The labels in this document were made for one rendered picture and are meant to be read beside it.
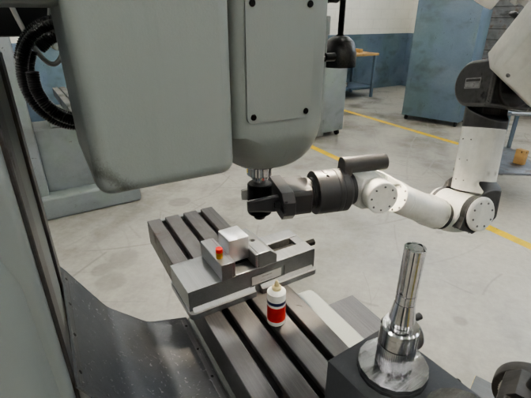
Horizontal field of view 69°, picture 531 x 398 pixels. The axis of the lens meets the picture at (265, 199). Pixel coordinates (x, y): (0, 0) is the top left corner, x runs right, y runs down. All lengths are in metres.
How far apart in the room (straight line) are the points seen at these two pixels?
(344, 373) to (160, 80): 0.44
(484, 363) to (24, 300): 2.12
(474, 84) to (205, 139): 0.63
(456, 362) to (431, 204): 1.47
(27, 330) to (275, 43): 0.48
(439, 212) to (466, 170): 0.12
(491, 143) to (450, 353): 1.52
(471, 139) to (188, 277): 0.70
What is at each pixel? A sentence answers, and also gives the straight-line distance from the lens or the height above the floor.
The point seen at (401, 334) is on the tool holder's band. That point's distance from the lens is 0.52.
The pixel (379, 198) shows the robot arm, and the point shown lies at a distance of 0.78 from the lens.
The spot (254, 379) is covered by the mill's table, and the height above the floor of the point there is 0.94.
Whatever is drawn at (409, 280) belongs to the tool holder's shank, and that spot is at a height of 1.28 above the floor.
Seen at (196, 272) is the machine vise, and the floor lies 1.01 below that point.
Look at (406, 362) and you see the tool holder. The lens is 0.55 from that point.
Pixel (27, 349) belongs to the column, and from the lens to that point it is 0.55.
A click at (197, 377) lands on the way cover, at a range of 0.90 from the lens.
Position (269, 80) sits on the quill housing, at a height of 1.46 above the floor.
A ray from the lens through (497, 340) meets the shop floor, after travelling 2.50.
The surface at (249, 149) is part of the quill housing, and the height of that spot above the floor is 1.36.
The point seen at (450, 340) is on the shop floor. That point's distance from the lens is 2.39.
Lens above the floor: 1.55
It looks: 25 degrees down
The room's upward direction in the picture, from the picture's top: straight up
